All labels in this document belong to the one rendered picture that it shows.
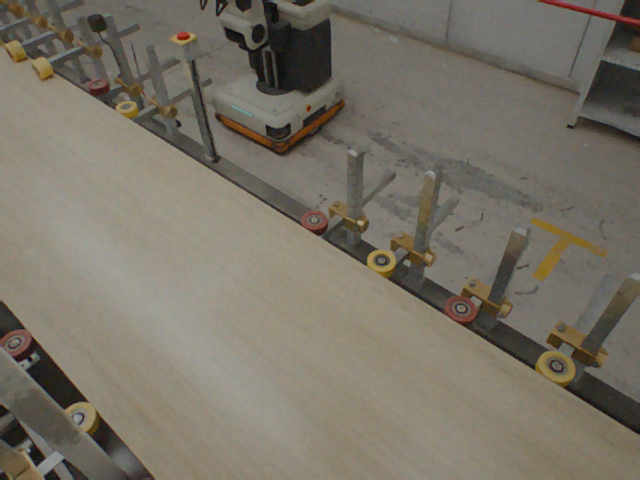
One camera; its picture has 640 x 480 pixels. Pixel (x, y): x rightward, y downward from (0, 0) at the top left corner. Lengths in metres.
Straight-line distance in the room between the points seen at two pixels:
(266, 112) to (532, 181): 1.63
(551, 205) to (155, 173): 2.16
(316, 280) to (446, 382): 0.42
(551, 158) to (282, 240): 2.27
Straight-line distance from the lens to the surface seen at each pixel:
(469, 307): 1.34
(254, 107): 3.19
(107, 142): 2.01
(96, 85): 2.38
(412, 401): 1.19
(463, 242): 2.73
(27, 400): 0.94
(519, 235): 1.26
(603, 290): 1.58
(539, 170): 3.29
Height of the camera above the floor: 1.98
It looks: 47 degrees down
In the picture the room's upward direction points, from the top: 3 degrees counter-clockwise
